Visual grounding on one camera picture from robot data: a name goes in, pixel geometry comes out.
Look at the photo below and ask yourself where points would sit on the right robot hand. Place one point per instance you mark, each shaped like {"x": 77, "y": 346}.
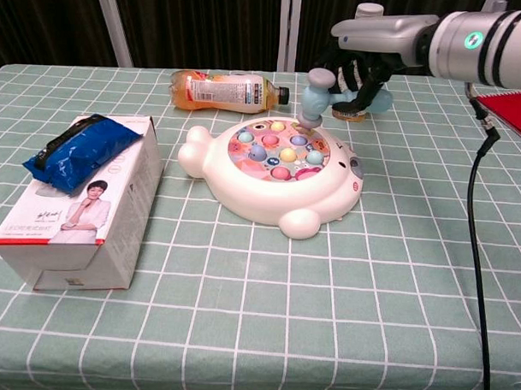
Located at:
{"x": 377, "y": 32}

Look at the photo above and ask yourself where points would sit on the light blue toy hammer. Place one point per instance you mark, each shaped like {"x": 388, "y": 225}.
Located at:
{"x": 315, "y": 98}

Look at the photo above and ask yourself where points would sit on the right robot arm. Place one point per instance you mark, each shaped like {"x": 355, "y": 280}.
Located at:
{"x": 484, "y": 40}

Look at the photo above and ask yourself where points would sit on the white whack-a-mole toy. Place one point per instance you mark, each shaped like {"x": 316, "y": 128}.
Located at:
{"x": 286, "y": 196}

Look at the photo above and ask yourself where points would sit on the yellow tea bottle white cap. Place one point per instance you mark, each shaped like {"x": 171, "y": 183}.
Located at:
{"x": 369, "y": 10}

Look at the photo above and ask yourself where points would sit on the red notebook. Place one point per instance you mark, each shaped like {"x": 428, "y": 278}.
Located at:
{"x": 518, "y": 114}

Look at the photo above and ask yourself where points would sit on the orange drink bottle black cap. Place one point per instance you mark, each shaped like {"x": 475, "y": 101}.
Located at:
{"x": 223, "y": 91}

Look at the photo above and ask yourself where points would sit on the dark curtain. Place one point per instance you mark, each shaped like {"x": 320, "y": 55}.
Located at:
{"x": 198, "y": 26}

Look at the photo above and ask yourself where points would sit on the green checked tablecloth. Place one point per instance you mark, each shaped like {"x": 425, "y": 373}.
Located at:
{"x": 256, "y": 314}

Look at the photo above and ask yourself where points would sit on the blue plastic packet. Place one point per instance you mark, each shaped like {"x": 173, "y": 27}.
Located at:
{"x": 80, "y": 152}

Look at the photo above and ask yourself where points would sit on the white printed cardboard box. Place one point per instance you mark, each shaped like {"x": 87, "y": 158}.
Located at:
{"x": 105, "y": 232}

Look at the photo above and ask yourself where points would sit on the white metal frame post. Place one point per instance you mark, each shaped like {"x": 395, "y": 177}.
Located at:
{"x": 288, "y": 29}
{"x": 114, "y": 23}
{"x": 494, "y": 4}

